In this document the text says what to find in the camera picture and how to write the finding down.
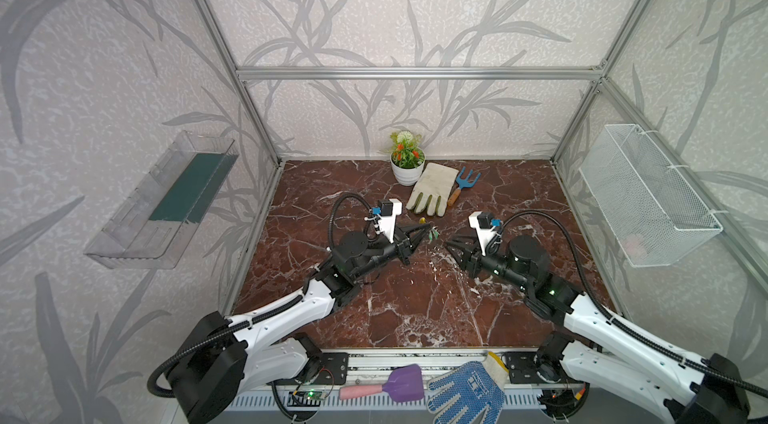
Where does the cream gardening glove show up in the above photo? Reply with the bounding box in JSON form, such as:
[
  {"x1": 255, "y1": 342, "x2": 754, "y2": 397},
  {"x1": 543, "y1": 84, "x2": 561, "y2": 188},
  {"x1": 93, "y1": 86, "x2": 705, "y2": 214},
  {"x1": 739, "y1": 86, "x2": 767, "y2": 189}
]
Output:
[{"x1": 406, "y1": 162, "x2": 458, "y2": 217}]

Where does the white wire mesh basket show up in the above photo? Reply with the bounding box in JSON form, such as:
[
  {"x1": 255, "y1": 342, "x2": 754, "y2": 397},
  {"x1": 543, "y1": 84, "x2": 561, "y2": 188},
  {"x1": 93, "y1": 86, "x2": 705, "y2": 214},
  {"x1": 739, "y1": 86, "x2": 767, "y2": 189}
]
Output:
[{"x1": 579, "y1": 123, "x2": 723, "y2": 268}]

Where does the purple scoop pink handle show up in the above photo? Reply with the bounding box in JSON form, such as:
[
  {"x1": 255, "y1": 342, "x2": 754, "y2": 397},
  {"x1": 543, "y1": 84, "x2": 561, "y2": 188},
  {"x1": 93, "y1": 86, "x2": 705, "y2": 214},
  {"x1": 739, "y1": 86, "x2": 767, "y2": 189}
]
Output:
[{"x1": 339, "y1": 364, "x2": 425, "y2": 403}]

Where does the blue hand rake wooden handle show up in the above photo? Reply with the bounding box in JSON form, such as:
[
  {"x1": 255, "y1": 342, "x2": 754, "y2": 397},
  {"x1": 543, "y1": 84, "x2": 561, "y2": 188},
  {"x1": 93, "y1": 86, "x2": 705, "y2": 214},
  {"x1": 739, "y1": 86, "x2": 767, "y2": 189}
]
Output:
[{"x1": 447, "y1": 167, "x2": 481, "y2": 206}]

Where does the blue dotted work glove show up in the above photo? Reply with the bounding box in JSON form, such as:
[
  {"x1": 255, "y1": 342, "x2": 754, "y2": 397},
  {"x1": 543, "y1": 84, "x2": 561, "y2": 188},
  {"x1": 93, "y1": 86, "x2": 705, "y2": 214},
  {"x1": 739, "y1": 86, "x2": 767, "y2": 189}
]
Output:
[{"x1": 427, "y1": 353, "x2": 509, "y2": 424}]

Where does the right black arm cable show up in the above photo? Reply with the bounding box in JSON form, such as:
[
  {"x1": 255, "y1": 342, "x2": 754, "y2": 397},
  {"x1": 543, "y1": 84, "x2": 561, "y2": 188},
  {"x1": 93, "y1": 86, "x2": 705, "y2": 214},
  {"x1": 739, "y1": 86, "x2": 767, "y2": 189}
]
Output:
[{"x1": 488, "y1": 209, "x2": 768, "y2": 399}]

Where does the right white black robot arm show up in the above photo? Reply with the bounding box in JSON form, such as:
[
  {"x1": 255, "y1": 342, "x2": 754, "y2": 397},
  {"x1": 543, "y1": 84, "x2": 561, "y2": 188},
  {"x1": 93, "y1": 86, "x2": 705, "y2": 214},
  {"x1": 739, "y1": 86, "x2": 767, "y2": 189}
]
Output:
[{"x1": 446, "y1": 235, "x2": 750, "y2": 423}]

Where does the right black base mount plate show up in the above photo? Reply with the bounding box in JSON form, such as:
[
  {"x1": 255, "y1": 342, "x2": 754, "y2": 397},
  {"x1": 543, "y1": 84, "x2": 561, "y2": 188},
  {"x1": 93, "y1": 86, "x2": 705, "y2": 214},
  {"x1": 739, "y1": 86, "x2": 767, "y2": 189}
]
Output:
[{"x1": 502, "y1": 350, "x2": 565, "y2": 385}]

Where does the clear plastic wall shelf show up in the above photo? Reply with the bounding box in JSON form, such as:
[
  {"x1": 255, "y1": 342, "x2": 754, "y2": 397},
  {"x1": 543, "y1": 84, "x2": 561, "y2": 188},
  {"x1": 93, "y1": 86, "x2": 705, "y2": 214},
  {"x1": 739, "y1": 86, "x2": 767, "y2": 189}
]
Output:
[{"x1": 84, "y1": 131, "x2": 239, "y2": 270}]

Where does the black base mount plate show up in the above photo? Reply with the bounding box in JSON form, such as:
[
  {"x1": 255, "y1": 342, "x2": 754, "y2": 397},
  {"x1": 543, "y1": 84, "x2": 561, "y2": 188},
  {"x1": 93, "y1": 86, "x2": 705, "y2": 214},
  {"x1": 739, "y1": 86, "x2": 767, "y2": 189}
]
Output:
[
  {"x1": 275, "y1": 352, "x2": 350, "y2": 386},
  {"x1": 502, "y1": 350, "x2": 565, "y2": 385}
]

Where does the aluminium frame rail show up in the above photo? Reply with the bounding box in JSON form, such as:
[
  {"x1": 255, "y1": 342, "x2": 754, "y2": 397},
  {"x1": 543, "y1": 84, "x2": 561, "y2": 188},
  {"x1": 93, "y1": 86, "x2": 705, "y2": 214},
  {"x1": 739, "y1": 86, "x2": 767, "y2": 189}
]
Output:
[{"x1": 236, "y1": 66, "x2": 602, "y2": 82}]

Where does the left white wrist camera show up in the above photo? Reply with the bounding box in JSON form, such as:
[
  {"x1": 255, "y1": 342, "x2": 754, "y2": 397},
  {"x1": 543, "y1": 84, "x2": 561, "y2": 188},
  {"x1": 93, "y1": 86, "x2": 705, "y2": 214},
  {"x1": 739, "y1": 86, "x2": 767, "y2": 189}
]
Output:
[{"x1": 370, "y1": 198, "x2": 403, "y2": 243}]

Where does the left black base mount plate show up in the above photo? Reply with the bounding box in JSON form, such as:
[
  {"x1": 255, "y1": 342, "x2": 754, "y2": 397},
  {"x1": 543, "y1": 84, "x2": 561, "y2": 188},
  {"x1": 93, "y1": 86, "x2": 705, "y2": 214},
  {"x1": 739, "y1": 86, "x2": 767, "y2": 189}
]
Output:
[{"x1": 275, "y1": 352, "x2": 350, "y2": 386}]

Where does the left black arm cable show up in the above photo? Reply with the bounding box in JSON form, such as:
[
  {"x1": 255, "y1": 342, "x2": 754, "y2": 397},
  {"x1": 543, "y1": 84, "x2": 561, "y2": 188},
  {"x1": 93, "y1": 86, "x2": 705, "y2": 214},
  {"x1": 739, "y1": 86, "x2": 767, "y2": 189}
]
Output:
[{"x1": 146, "y1": 191, "x2": 376, "y2": 399}]

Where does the white pot with plant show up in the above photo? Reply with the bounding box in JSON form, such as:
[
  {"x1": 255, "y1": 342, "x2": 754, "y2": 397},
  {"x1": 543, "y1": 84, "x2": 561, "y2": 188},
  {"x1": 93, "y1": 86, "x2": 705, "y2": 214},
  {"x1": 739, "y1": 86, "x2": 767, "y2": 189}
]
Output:
[{"x1": 389, "y1": 129, "x2": 425, "y2": 186}]

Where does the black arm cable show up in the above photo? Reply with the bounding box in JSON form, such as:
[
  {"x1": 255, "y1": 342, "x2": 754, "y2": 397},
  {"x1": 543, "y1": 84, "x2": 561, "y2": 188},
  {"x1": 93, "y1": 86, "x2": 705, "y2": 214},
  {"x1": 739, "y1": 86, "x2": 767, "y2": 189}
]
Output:
[
  {"x1": 146, "y1": 191, "x2": 376, "y2": 399},
  {"x1": 488, "y1": 209, "x2": 768, "y2": 399}
]

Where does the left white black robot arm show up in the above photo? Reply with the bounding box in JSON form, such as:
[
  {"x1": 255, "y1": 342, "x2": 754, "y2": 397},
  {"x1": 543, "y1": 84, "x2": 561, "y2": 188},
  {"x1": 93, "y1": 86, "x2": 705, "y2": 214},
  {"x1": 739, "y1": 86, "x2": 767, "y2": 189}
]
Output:
[{"x1": 147, "y1": 224, "x2": 432, "y2": 423}]

